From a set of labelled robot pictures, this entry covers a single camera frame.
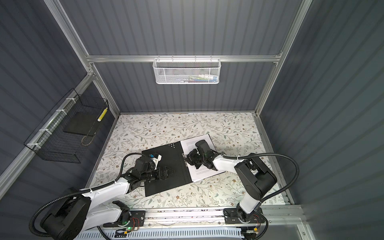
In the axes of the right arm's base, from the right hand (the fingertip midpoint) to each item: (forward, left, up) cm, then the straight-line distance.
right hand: (184, 159), depth 88 cm
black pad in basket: (+10, +52, +23) cm, 57 cm away
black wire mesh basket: (+2, +57, +24) cm, 62 cm away
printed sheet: (+14, -2, -6) cm, 15 cm away
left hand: (-7, +9, -2) cm, 11 cm away
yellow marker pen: (+17, +45, +22) cm, 53 cm away
